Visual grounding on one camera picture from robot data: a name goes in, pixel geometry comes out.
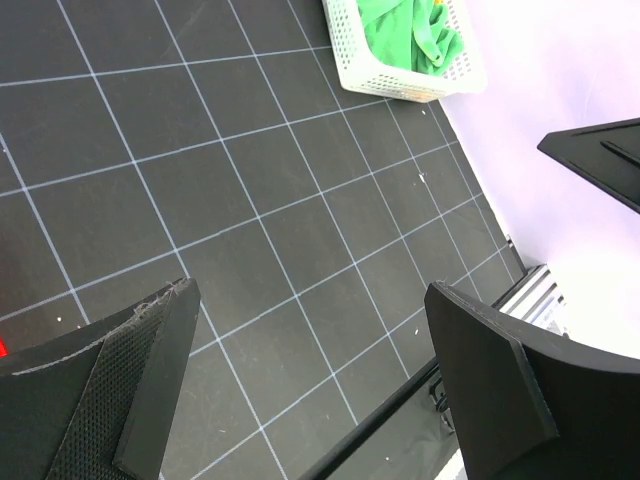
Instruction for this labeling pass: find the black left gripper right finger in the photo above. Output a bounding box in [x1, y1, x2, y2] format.
[425, 282, 639, 479]

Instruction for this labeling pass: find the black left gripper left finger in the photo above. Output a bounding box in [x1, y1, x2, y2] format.
[1, 278, 201, 479]

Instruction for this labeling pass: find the green microfiber towel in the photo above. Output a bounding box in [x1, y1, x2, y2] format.
[357, 0, 464, 76]

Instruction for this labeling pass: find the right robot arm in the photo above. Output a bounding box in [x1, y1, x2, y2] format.
[537, 118, 639, 213]

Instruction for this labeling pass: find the red plastic tray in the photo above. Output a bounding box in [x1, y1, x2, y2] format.
[0, 338, 8, 358]

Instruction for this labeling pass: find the white perforated plastic basket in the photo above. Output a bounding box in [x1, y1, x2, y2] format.
[322, 1, 487, 103]

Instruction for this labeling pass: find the aluminium frame rail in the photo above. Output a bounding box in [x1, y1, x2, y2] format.
[493, 265, 570, 338]

